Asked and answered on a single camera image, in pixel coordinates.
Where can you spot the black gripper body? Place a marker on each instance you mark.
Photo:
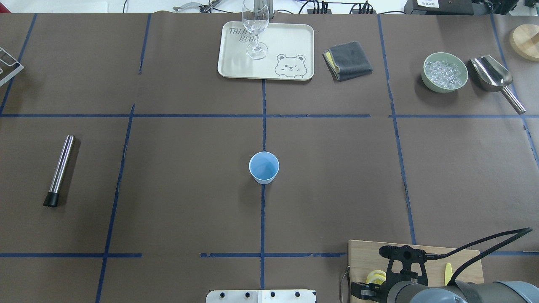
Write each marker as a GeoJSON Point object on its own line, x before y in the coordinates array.
{"type": "Point", "coordinates": [365, 291]}

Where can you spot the lemon slice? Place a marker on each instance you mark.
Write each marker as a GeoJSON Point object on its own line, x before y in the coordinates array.
{"type": "Point", "coordinates": [376, 277]}

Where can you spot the steel muddler black tip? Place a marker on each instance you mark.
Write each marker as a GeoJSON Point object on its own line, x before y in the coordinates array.
{"type": "Point", "coordinates": [52, 197]}

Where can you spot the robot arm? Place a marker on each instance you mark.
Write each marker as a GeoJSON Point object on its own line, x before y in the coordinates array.
{"type": "Point", "coordinates": [462, 292]}

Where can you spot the light blue paper cup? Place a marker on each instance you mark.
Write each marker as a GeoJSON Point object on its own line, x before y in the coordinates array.
{"type": "Point", "coordinates": [264, 167]}

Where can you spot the bamboo cutting board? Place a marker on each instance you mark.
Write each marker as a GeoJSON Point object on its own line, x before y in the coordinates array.
{"type": "Point", "coordinates": [363, 257]}

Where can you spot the yellow plastic knife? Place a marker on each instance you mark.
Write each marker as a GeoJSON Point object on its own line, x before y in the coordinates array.
{"type": "Point", "coordinates": [448, 273]}

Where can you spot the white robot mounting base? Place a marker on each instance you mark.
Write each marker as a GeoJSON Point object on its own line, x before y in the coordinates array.
{"type": "Point", "coordinates": [262, 296]}

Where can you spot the green bowl of ice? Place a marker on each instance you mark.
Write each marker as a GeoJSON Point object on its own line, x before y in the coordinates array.
{"type": "Point", "coordinates": [444, 72]}

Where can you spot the steel ice scoop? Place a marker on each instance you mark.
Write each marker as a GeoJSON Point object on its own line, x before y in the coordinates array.
{"type": "Point", "coordinates": [494, 77]}

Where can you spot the folded grey yellow cloth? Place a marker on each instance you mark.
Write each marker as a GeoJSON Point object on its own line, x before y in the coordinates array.
{"type": "Point", "coordinates": [347, 61]}

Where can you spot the cream bear serving tray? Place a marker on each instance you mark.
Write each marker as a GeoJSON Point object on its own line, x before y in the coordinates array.
{"type": "Point", "coordinates": [290, 52]}

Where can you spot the round wooden stand base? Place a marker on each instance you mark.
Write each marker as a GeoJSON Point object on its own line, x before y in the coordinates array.
{"type": "Point", "coordinates": [524, 40]}

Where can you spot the black device box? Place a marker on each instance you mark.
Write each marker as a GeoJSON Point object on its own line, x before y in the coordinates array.
{"type": "Point", "coordinates": [439, 7]}

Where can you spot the black power strip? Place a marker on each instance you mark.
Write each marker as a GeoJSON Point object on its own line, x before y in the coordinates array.
{"type": "Point", "coordinates": [319, 8]}

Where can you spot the clear wine glass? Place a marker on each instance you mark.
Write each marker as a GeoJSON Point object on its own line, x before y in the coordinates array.
{"type": "Point", "coordinates": [255, 17]}

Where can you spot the white wire cup rack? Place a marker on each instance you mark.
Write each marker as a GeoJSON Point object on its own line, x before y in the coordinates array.
{"type": "Point", "coordinates": [9, 67]}

